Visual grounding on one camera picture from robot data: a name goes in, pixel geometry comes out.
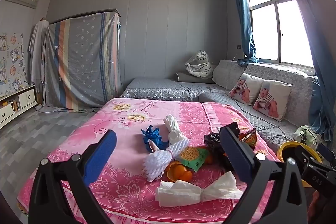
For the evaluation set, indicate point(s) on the white knotted plastic bag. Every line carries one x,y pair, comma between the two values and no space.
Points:
174,129

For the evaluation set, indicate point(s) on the black plastic bag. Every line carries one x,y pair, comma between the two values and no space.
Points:
212,142

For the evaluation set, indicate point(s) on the blue curtain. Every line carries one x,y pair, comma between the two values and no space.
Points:
244,29
320,108

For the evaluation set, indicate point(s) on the white hanging cloth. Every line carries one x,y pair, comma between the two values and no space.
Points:
36,56

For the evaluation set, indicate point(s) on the green snack packet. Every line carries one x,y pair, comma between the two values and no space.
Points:
191,158

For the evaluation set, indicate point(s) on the cartoon wall sticker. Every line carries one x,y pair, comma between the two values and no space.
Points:
10,69

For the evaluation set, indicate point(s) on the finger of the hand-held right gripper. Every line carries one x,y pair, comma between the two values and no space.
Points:
304,158

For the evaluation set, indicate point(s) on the white knotted paper tissue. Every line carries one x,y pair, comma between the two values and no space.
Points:
183,192

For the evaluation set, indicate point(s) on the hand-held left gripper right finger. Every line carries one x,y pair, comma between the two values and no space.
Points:
236,154

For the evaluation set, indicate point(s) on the white low cabinet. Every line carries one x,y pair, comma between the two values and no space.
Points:
26,99

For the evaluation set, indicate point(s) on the baby print pillow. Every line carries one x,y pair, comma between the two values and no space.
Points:
246,90
273,100

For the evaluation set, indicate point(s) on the yellow round bin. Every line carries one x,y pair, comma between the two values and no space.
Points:
288,144

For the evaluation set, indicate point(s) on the light green cloth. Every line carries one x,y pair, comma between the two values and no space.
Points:
302,134

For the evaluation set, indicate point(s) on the striped cloth covered furniture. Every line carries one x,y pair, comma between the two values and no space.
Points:
84,61

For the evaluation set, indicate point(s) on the orange snack wrapper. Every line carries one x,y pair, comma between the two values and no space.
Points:
248,138

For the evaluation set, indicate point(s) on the blue plastic wrapper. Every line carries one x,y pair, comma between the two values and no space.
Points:
152,134

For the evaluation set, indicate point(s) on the white foam fruit net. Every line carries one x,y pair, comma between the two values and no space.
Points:
157,163

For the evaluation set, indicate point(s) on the grey quilted sofa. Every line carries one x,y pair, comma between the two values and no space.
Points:
223,100

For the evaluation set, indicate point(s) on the white tiger plush toy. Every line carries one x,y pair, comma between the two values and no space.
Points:
202,66

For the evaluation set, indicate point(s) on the sliding glass window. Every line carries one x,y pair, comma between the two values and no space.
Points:
265,35

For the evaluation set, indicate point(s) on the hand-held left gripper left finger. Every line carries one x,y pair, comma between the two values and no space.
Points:
101,155

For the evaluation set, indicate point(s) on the pink floral blanket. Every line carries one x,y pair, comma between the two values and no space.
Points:
118,174

